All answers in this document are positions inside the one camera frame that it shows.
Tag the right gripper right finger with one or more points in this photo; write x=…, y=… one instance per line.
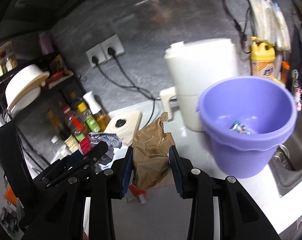
x=222, y=204

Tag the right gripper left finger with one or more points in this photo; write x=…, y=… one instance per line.
x=110, y=184

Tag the red white wrapper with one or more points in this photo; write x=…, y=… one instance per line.
x=133, y=193

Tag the brown paper bag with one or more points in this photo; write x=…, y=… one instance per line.
x=151, y=146

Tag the grey patterned wrapper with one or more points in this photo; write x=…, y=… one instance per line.
x=114, y=145

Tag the black kitchen rack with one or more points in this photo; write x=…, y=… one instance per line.
x=34, y=128

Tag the dark soy sauce bottle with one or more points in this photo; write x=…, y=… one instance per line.
x=64, y=132

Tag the small clear bottle white cap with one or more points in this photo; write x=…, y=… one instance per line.
x=61, y=146

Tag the green label oil bottle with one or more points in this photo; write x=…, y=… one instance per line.
x=88, y=117

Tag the oil sprayer white top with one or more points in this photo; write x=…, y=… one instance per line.
x=100, y=115

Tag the red cap oil bottle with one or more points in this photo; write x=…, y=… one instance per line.
x=76, y=126

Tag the steel sink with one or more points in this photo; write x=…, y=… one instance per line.
x=286, y=163

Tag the colorful wrapper in bucket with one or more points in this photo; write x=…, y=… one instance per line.
x=240, y=128

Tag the purple plastic bucket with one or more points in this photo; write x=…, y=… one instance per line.
x=263, y=106

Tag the cream bowl stack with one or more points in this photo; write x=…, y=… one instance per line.
x=24, y=88

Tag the white air fryer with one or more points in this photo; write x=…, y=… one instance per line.
x=194, y=67

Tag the orange cap bottle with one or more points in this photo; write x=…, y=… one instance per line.
x=285, y=67

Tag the yellow detergent bottle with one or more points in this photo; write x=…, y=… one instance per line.
x=262, y=58

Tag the hanging plastic bag packs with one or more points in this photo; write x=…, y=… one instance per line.
x=270, y=24

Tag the left wall socket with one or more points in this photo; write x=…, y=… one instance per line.
x=97, y=52

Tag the wall socket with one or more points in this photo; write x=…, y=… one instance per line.
x=115, y=43
x=97, y=52

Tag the right wall socket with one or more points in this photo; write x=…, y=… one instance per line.
x=115, y=43

